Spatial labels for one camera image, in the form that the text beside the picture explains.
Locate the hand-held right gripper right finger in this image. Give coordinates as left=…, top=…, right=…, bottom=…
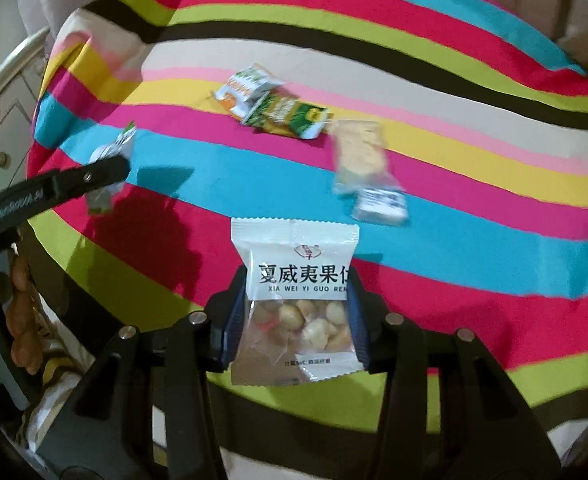
left=346, top=265, right=560, bottom=480

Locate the green yellow snack packet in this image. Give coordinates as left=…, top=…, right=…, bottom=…
left=241, top=91, right=333, bottom=140

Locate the white cabinet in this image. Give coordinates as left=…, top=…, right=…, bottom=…
left=0, top=67, right=44, bottom=181

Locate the clear cracker packet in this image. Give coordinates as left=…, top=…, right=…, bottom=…
left=331, top=120, right=409, bottom=227

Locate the white nut packet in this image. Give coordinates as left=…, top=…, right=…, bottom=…
left=230, top=217, right=365, bottom=387

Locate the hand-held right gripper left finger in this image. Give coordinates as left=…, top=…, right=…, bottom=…
left=36, top=265, right=249, bottom=480

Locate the white green snack packet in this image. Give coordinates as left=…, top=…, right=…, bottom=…
left=84, top=122, right=137, bottom=217

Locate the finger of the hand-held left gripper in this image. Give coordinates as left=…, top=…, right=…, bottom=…
left=0, top=155, right=130, bottom=268

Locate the striped colourful cloth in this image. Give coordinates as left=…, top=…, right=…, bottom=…
left=26, top=0, right=588, bottom=480

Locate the orange white snack packet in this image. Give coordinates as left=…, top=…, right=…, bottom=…
left=215, top=64, right=285, bottom=122

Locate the person's left hand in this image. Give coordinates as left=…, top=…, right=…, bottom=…
left=0, top=252, right=42, bottom=376

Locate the silver metal rail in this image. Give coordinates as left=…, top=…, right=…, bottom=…
left=0, top=27, right=49, bottom=88

